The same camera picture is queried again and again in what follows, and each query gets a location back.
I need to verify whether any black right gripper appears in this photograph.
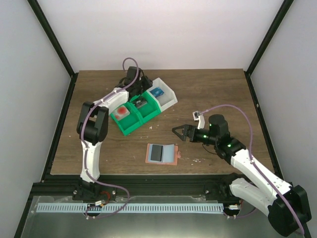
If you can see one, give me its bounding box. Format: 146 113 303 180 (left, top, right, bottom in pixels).
172 124 218 146

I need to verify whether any black credit card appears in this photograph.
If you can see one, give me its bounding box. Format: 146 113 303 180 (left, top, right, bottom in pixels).
150 144 163 162

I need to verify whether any green front plastic bin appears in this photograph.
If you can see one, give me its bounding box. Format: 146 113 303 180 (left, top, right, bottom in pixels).
110 102 142 136

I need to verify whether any green plastic bin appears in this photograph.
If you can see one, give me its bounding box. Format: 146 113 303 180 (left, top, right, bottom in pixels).
129 92 161 124
110 102 142 136

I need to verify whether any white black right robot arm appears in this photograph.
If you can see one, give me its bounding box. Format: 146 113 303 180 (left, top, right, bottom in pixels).
172 112 312 237

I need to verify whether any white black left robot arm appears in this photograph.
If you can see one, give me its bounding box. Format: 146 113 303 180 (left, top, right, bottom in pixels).
76 66 152 200

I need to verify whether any blue card stack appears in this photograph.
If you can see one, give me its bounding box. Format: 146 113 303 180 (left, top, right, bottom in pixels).
150 87 164 98

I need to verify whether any black VIP card stack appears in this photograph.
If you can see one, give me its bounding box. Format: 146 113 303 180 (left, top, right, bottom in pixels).
132 97 148 109

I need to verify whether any red white card stack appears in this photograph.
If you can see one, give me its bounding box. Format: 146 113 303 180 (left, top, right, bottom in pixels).
112 106 130 121

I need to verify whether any green middle plastic bin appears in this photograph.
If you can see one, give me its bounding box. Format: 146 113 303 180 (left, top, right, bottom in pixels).
129 92 161 124

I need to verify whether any white plastic bin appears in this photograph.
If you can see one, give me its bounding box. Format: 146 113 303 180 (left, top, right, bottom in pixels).
147 78 178 112

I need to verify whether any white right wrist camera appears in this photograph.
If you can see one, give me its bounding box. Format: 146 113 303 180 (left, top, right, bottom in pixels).
193 111 205 129

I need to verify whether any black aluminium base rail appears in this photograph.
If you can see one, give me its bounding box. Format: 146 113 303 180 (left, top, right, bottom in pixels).
30 173 241 202

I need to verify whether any black left frame post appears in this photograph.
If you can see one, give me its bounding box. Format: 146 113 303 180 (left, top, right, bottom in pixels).
26 0 76 77

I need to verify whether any black frame post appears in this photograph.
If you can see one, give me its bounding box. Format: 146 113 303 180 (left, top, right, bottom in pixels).
26 0 76 77
246 0 295 75

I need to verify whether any light blue slotted cable duct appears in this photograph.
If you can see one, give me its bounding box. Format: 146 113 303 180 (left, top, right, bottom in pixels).
36 203 224 214

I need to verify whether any black right frame post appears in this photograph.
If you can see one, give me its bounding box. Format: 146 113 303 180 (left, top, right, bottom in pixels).
246 0 295 75

